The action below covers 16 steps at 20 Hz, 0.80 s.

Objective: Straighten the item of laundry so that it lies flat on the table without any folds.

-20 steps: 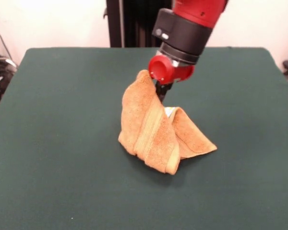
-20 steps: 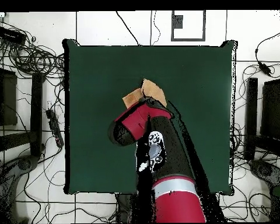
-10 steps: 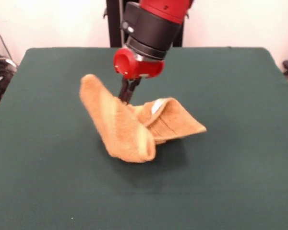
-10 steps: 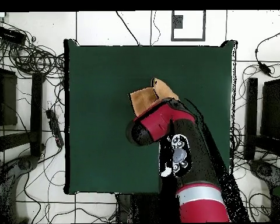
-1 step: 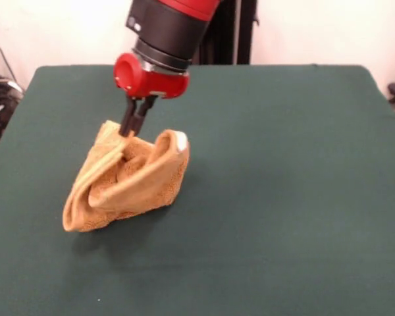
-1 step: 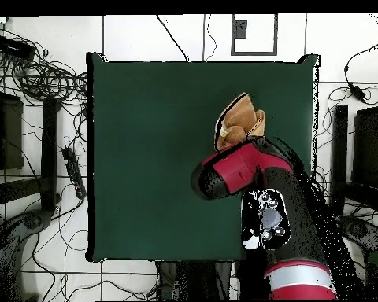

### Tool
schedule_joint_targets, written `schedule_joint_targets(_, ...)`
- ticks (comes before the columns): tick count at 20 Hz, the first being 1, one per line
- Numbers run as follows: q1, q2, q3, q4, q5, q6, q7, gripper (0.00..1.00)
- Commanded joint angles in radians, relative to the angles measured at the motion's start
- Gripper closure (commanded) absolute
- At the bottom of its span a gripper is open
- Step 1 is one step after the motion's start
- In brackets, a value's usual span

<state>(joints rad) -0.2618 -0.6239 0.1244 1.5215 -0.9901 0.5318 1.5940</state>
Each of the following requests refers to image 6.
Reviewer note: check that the tan terry towel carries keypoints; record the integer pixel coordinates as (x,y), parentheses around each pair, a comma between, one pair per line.
(239,116)

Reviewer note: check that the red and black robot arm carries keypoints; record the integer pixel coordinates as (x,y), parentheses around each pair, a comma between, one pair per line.
(239,163)

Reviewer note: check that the dark green table cloth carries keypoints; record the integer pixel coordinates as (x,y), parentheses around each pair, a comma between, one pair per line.
(151,173)

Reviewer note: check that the black power strip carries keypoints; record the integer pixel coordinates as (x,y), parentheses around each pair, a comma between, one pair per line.
(74,171)

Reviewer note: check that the black tripod base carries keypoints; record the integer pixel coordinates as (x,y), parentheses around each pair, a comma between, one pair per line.
(360,231)
(33,221)

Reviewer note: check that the black cabinet box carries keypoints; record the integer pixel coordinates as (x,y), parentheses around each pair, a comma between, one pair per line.
(370,148)

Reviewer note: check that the black electronics box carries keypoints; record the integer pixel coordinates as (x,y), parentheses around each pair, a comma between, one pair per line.
(14,47)

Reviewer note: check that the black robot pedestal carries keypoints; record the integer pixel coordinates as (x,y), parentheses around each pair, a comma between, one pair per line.
(195,280)

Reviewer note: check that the grey square floor frame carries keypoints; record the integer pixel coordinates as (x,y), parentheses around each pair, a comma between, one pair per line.
(232,44)

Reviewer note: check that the black upright post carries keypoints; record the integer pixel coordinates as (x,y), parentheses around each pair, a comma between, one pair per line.
(339,151)
(48,157)

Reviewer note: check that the black frame stand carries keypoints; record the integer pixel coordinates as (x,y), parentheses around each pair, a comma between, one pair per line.
(11,132)

